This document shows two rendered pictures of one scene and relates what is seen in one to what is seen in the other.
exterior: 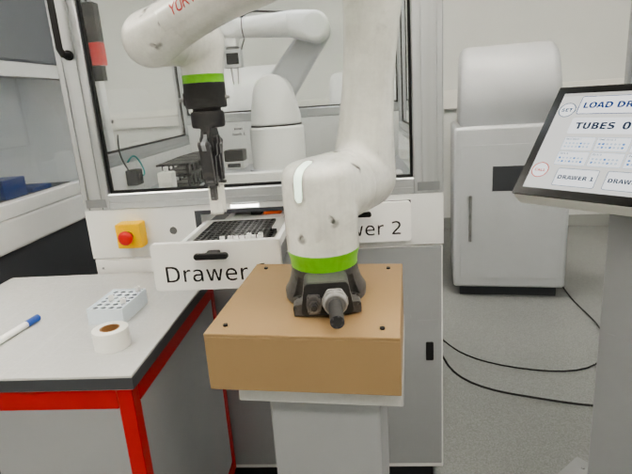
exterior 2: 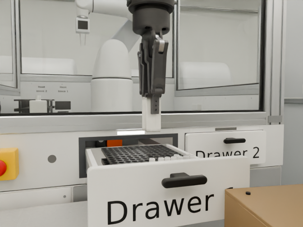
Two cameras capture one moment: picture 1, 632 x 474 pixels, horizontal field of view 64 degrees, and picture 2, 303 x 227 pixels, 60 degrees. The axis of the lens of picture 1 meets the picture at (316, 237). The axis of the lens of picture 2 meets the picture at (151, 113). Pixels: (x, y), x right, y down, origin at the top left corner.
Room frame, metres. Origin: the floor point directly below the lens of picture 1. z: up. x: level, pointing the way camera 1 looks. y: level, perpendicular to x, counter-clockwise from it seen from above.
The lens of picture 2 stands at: (0.69, 0.43, 1.03)
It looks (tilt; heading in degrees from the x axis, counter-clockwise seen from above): 3 degrees down; 337
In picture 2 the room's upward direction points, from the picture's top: straight up
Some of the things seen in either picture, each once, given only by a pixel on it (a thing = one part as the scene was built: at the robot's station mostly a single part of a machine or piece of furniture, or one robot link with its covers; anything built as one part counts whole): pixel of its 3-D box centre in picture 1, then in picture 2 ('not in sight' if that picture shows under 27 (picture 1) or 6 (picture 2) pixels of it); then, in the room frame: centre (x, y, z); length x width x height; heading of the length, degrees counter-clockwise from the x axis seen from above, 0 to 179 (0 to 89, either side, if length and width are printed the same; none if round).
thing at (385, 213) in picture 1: (357, 223); (227, 148); (1.37, -0.12, 0.87); 0.29 x 0.02 x 0.11; 85
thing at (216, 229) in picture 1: (237, 242); (143, 166); (1.28, 0.21, 0.87); 0.22 x 0.18 x 0.06; 175
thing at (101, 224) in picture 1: (283, 195); (116, 133); (1.88, 0.11, 0.87); 1.02 x 0.95 x 0.14; 85
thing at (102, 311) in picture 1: (118, 306); not in sight; (1.11, 0.47, 0.78); 0.12 x 0.08 x 0.04; 173
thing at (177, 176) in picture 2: (212, 254); (181, 179); (1.06, 0.23, 0.91); 0.07 x 0.04 x 0.01; 85
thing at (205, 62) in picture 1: (197, 49); not in sight; (1.18, 0.23, 1.33); 0.13 x 0.11 x 0.14; 146
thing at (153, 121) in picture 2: (215, 199); (153, 114); (1.17, 0.23, 1.00); 0.03 x 0.01 x 0.07; 85
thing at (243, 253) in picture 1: (217, 264); (175, 192); (1.08, 0.22, 0.87); 0.29 x 0.02 x 0.11; 85
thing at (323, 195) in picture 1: (324, 209); not in sight; (0.89, -0.02, 1.02); 0.16 x 0.13 x 0.19; 146
